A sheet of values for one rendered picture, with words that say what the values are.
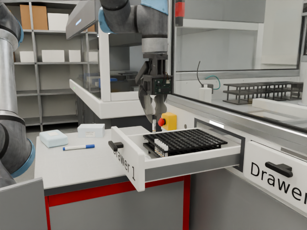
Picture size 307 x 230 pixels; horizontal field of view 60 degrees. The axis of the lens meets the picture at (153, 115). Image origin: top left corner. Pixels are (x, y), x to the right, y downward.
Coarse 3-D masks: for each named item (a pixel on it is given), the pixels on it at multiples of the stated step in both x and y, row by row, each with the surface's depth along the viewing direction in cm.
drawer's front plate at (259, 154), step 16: (256, 144) 74; (256, 160) 73; (272, 160) 68; (288, 160) 64; (256, 176) 74; (304, 176) 60; (272, 192) 69; (288, 192) 64; (304, 192) 60; (304, 208) 60
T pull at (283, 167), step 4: (268, 164) 65; (272, 164) 64; (280, 164) 64; (284, 164) 64; (272, 168) 64; (276, 168) 62; (280, 168) 62; (284, 168) 61; (288, 168) 62; (280, 172) 62; (284, 172) 60; (288, 172) 60; (288, 176) 60; (292, 176) 60
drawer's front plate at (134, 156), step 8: (112, 128) 91; (112, 136) 92; (120, 136) 82; (128, 144) 74; (112, 152) 94; (120, 152) 84; (128, 152) 75; (136, 152) 68; (120, 160) 84; (128, 160) 76; (136, 160) 69; (144, 160) 68; (128, 168) 76; (136, 168) 69; (144, 168) 69; (128, 176) 77; (136, 176) 70; (144, 176) 69; (136, 184) 71; (144, 184) 69
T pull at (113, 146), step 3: (108, 141) 82; (111, 141) 81; (108, 144) 82; (111, 144) 79; (114, 144) 79; (117, 144) 79; (120, 144) 79; (111, 147) 78; (114, 147) 76; (117, 147) 78; (120, 147) 79; (114, 150) 76; (117, 150) 76
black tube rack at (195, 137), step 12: (168, 132) 96; (180, 132) 96; (192, 132) 96; (204, 132) 96; (144, 144) 91; (168, 144) 82; (180, 144) 82; (192, 144) 82; (204, 144) 83; (216, 144) 83; (156, 156) 82; (168, 156) 78
